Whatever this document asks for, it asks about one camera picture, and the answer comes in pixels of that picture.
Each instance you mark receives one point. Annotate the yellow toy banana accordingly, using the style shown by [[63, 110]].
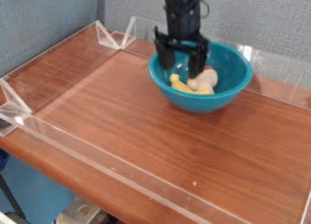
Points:
[[177, 85]]

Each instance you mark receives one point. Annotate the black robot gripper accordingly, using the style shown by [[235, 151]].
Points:
[[183, 25]]

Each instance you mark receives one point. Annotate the teal blue plastic bowl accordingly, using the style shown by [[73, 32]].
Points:
[[233, 71]]

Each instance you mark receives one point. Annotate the white mushroom with red cap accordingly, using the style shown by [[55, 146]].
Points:
[[204, 82]]

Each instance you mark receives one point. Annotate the clear acrylic table barrier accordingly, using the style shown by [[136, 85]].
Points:
[[89, 122]]

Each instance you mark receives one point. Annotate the metal table leg bracket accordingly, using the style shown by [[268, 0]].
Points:
[[81, 212]]

